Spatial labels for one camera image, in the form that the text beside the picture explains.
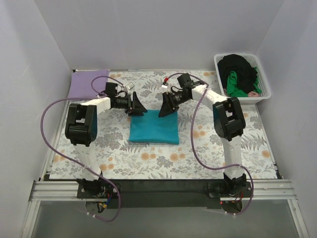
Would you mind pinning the black t shirt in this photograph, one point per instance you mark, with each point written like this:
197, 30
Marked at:
228, 62

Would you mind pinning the pink garment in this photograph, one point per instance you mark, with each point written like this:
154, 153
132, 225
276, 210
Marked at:
253, 94

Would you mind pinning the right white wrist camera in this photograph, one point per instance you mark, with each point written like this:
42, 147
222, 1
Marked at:
165, 85

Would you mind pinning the teal t shirt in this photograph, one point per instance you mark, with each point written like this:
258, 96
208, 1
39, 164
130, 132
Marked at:
151, 128

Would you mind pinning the folded purple t shirt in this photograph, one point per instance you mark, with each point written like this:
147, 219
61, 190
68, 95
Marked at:
80, 86

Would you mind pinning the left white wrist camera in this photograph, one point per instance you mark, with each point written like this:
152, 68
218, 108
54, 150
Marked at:
129, 88

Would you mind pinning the white laundry basket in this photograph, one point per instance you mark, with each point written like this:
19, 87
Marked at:
262, 80

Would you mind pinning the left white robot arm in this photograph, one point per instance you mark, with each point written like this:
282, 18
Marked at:
82, 129

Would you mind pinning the aluminium frame rail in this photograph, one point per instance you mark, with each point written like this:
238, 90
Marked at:
53, 190

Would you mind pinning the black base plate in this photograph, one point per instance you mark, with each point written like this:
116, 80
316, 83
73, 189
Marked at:
161, 193

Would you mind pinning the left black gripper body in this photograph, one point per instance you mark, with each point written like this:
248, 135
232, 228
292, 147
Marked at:
132, 103

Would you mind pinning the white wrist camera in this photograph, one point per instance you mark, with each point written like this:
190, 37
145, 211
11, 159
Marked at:
165, 85
129, 88

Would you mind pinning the green t shirt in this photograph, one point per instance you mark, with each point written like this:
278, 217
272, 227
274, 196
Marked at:
234, 86

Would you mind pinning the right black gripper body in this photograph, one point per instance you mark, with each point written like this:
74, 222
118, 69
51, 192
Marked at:
170, 101

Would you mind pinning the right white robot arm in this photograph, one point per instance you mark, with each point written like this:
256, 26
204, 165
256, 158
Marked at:
228, 121

